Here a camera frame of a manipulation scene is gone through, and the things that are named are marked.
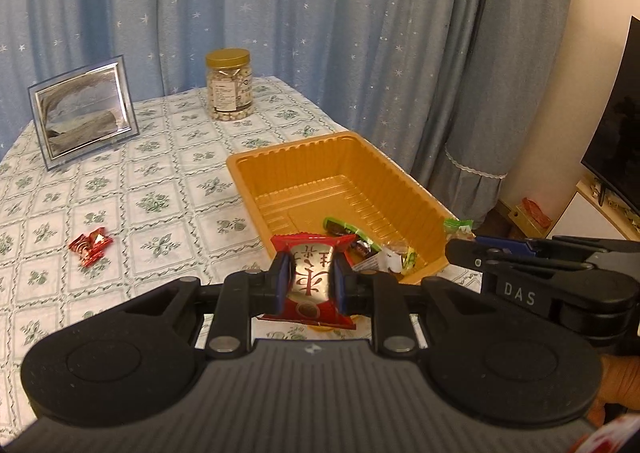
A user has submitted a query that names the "silver picture frame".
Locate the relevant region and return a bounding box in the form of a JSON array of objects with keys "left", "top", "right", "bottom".
[{"left": 27, "top": 55, "right": 141, "bottom": 171}]

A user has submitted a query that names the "blue star curtain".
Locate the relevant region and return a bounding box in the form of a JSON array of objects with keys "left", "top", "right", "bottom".
[{"left": 0, "top": 0, "right": 491, "bottom": 174}]

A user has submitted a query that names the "red and gold snack packet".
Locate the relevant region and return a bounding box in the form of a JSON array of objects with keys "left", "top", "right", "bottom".
[{"left": 260, "top": 232, "right": 358, "bottom": 331}]

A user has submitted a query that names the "person's right hand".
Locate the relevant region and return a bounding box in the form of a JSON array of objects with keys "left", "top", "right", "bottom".
[{"left": 587, "top": 353, "right": 640, "bottom": 429}]

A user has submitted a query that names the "red swirl snack packet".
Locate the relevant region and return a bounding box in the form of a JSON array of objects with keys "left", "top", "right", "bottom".
[{"left": 68, "top": 228, "right": 115, "bottom": 269}]

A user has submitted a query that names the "green patterned tablecloth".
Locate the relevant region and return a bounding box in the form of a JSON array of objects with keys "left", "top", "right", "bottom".
[{"left": 0, "top": 76, "right": 483, "bottom": 434}]

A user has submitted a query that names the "clear jar of nuts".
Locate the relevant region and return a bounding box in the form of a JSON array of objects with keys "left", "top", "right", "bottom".
[{"left": 205, "top": 49, "right": 253, "bottom": 122}]

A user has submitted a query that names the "blue lace-trimmed curtain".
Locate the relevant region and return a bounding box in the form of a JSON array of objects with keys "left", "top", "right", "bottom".
[{"left": 410, "top": 0, "right": 585, "bottom": 229}]

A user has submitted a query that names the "person's red white clothing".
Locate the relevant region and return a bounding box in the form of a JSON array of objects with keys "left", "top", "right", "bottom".
[{"left": 575, "top": 425, "right": 632, "bottom": 453}]

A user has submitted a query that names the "green and brown snack packet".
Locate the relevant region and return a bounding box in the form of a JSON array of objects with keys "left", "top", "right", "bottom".
[{"left": 322, "top": 217, "right": 381, "bottom": 259}]

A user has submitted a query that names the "green and beige snack packet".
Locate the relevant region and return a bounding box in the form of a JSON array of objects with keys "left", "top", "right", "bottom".
[{"left": 442, "top": 217, "right": 476, "bottom": 239}]

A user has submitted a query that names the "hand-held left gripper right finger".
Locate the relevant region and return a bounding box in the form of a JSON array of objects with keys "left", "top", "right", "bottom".
[{"left": 332, "top": 250, "right": 506, "bottom": 358}]

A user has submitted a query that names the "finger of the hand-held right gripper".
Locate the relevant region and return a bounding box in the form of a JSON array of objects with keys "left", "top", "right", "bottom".
[
  {"left": 475, "top": 234, "right": 640, "bottom": 264},
  {"left": 445, "top": 238, "right": 601, "bottom": 279}
]

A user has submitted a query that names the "black television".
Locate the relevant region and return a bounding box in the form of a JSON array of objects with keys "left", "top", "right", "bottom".
[{"left": 580, "top": 15, "right": 640, "bottom": 241}]

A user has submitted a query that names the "white television stand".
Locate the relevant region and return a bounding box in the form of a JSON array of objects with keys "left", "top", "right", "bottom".
[{"left": 545, "top": 175, "right": 640, "bottom": 241}]

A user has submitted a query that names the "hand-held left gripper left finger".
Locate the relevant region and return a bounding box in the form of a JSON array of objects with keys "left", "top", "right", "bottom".
[{"left": 122, "top": 253, "right": 292, "bottom": 359}]

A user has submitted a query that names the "orange plastic tray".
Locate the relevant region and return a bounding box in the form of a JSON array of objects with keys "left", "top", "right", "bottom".
[{"left": 226, "top": 131, "right": 463, "bottom": 331}]

